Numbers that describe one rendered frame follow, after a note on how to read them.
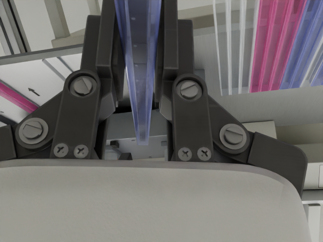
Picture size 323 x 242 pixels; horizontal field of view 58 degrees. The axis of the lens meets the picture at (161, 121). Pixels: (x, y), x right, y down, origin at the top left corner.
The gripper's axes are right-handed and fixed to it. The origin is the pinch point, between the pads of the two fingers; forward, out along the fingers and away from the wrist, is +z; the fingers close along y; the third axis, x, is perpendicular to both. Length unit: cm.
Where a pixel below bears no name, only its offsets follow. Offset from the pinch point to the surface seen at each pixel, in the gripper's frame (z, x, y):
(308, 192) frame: 3, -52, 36
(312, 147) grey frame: 13, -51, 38
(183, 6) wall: 135, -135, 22
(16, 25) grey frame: 36, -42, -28
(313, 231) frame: -5, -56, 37
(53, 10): 46, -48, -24
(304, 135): 19, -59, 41
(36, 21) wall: 138, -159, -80
